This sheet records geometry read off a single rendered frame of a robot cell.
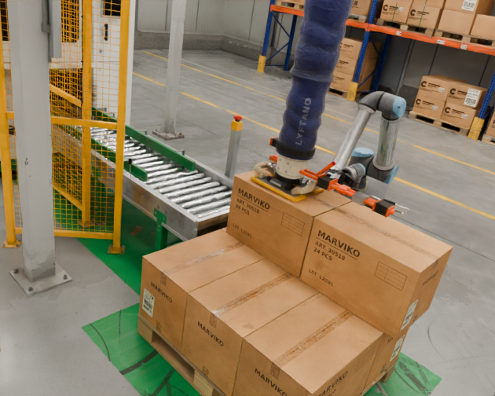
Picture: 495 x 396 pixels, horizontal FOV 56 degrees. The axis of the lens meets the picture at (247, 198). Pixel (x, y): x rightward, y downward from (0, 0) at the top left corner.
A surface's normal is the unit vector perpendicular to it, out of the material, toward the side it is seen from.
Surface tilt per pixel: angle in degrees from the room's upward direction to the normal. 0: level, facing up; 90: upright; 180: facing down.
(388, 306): 90
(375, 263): 90
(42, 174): 92
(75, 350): 0
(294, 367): 0
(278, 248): 90
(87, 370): 0
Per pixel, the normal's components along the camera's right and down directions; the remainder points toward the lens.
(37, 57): 0.71, 0.40
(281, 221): -0.69, 0.21
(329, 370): 0.15, -0.90
